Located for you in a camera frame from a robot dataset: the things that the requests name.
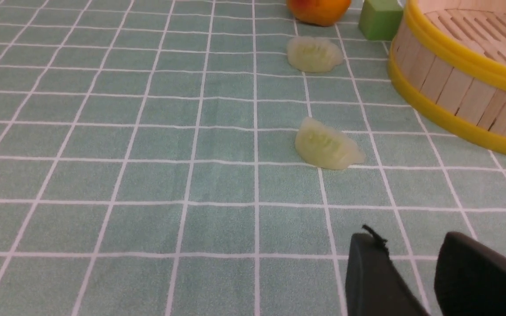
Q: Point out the bamboo steamer tray yellow rim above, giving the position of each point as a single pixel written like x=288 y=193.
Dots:
x=448 y=61

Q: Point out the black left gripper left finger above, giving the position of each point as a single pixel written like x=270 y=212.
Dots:
x=373 y=285

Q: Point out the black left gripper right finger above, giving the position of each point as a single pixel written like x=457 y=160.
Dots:
x=470 y=278

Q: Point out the green checkered tablecloth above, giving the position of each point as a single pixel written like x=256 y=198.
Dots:
x=148 y=163

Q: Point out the pale green dumpling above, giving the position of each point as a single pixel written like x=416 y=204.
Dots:
x=313 y=54
x=325 y=147

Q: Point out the green cube block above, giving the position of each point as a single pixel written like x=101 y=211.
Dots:
x=380 y=19

